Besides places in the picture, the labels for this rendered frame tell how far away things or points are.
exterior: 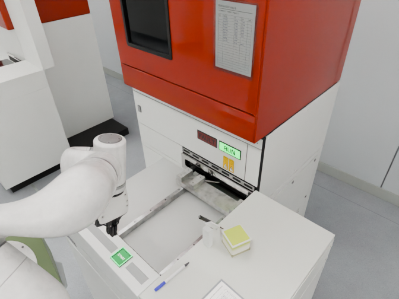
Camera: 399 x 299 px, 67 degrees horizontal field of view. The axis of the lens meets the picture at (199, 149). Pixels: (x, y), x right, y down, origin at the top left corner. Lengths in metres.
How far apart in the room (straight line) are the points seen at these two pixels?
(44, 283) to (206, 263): 0.67
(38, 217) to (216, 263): 0.73
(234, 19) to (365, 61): 1.64
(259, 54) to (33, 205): 0.74
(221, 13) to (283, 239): 0.79
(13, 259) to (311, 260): 0.89
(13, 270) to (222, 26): 0.85
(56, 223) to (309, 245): 0.90
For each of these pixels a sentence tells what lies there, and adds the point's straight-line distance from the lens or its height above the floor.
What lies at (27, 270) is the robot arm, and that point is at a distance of 0.49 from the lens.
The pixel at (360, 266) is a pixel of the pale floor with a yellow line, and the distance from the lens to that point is 2.43.
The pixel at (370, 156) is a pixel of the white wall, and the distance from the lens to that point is 2.79.
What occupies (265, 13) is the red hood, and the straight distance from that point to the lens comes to 0.94.
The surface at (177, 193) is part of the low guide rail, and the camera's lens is 1.46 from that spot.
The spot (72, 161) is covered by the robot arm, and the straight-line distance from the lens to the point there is 0.75.
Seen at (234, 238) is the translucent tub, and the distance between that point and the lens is 1.05.
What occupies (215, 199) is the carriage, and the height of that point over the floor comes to 0.88.
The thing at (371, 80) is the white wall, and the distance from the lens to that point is 2.54.
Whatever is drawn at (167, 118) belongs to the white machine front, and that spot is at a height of 1.10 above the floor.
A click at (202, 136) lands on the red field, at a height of 1.10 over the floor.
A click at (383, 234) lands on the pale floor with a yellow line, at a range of 2.69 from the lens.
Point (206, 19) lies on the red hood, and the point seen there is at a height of 1.62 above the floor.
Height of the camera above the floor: 1.87
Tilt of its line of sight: 37 degrees down
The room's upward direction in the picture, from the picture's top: 2 degrees counter-clockwise
